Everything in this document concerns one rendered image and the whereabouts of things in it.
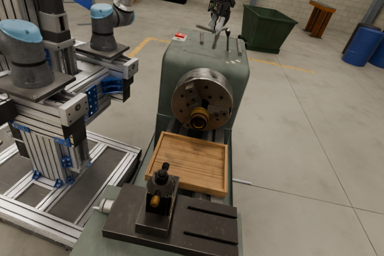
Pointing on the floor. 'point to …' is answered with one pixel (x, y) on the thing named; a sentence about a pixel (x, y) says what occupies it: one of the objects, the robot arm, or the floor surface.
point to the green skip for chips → (264, 28)
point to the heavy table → (319, 19)
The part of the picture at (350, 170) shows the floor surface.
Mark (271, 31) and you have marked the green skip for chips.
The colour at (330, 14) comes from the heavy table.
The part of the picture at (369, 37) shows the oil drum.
